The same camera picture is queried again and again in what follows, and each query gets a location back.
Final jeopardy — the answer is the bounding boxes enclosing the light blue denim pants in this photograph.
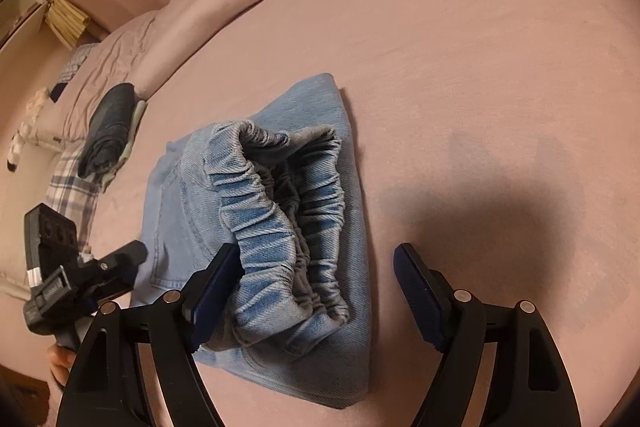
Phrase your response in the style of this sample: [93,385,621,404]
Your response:
[132,74,371,409]

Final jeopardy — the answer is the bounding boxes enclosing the left hand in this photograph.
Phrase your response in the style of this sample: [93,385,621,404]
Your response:
[47,343,76,387]

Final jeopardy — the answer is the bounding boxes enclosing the plaid checkered cloth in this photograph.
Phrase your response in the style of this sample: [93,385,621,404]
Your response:
[46,141,100,255]

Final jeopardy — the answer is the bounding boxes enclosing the dark navy folded garment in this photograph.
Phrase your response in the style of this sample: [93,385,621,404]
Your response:
[78,82,137,179]

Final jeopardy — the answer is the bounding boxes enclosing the white stuffed toy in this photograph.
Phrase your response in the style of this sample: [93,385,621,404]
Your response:
[6,88,51,172]

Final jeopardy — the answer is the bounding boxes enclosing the yellow fringed cloth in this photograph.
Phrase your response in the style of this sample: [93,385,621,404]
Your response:
[44,0,91,50]

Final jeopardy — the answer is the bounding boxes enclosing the pink bed sheet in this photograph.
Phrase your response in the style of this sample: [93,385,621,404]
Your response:
[93,0,639,426]

